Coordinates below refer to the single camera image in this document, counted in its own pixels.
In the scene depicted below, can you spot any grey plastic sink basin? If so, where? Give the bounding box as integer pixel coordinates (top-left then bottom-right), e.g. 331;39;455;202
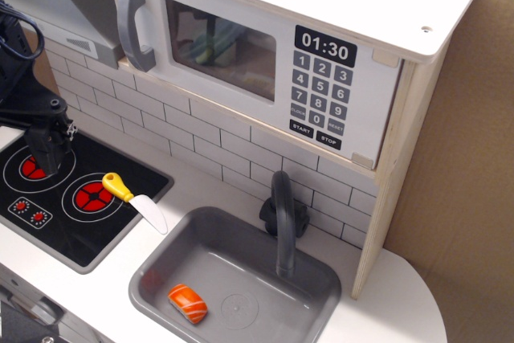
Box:
128;207;341;342

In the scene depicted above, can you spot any dark grey toy faucet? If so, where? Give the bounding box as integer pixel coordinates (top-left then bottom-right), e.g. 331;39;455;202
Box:
259;170;309;279

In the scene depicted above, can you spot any green toy vegetable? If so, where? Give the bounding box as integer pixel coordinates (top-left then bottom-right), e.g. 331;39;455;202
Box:
179;17;247;65

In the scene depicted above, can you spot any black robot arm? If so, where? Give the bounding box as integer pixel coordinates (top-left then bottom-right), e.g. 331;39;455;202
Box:
1;2;76;176

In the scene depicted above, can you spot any yellow handled toy knife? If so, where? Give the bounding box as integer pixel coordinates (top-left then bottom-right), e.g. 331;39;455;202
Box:
102;172;168;235

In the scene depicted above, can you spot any black toy stovetop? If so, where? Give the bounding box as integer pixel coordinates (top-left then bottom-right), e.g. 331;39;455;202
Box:
1;129;173;274

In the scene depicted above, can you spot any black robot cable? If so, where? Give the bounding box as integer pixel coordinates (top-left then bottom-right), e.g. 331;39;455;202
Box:
0;0;46;62

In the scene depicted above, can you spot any brown cardboard panel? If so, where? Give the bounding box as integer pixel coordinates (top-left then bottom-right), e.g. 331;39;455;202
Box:
385;0;513;342

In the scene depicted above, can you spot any orange salmon sushi toy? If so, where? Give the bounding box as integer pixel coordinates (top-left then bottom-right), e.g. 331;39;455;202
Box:
167;284;208;325

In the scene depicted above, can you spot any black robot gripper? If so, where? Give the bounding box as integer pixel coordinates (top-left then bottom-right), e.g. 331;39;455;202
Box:
1;73;75;176

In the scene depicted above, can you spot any white toy microwave door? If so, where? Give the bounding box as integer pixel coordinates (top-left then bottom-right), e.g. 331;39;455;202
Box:
117;0;403;169

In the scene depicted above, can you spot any white wooden microwave cabinet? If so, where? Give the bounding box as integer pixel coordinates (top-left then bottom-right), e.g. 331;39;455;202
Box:
115;0;473;298

